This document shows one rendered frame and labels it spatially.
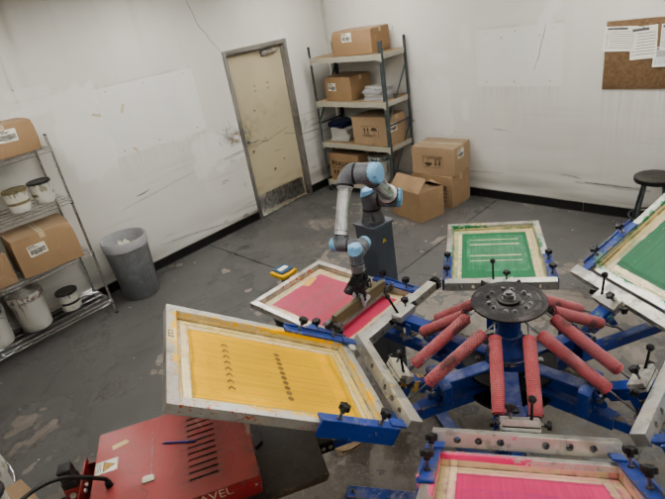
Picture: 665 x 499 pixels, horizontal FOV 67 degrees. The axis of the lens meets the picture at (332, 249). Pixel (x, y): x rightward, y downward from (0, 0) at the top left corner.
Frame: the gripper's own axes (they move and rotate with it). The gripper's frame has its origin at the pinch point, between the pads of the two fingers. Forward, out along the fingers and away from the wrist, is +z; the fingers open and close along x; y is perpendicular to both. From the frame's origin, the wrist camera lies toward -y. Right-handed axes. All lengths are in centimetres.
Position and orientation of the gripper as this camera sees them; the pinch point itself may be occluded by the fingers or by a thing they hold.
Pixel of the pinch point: (360, 304)
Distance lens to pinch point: 274.9
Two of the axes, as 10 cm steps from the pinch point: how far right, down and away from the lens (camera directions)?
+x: -7.2, -2.0, 6.6
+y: 6.7, -4.2, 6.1
